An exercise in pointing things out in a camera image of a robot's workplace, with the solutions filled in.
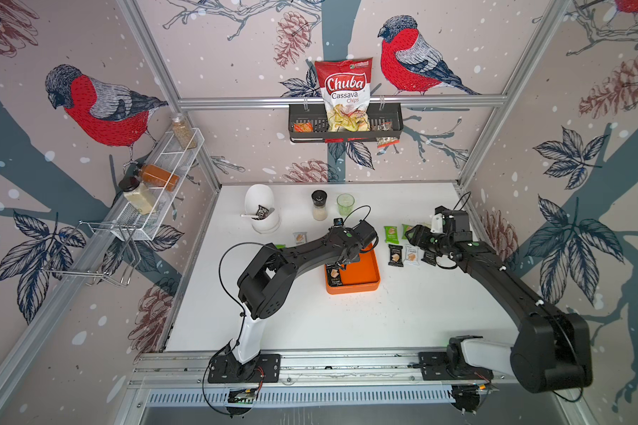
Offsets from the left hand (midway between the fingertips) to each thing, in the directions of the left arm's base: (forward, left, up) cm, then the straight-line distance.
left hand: (349, 251), depth 91 cm
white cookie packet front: (+9, +18, -5) cm, 21 cm away
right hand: (+2, -21, +8) cm, 22 cm away
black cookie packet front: (-8, +5, -3) cm, 10 cm away
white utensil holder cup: (+18, +32, +9) cm, 38 cm away
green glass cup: (+23, +1, -1) cm, 23 cm away
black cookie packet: (+1, -17, -4) cm, 18 cm away
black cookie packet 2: (0, -30, -5) cm, 30 cm away
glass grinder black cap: (+20, +11, +5) cm, 23 cm away
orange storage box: (-8, -3, -3) cm, 9 cm away
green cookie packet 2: (+13, -24, -5) cm, 28 cm away
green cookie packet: (+11, -18, -6) cm, 21 cm away
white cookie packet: (+1, -24, -4) cm, 24 cm away
